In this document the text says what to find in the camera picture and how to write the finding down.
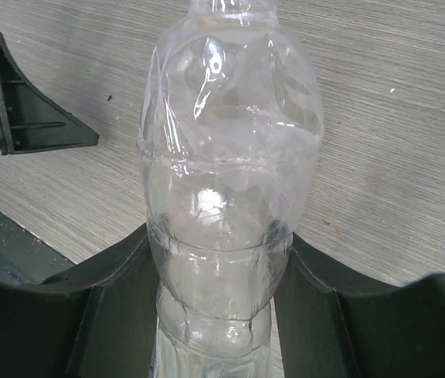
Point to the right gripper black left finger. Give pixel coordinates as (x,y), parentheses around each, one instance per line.
(96,319)

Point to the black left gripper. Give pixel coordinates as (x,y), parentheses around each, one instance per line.
(30,121)

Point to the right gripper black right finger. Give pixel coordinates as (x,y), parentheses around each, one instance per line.
(336,322)

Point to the clear plastic bottle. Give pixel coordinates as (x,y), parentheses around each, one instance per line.
(230,134)

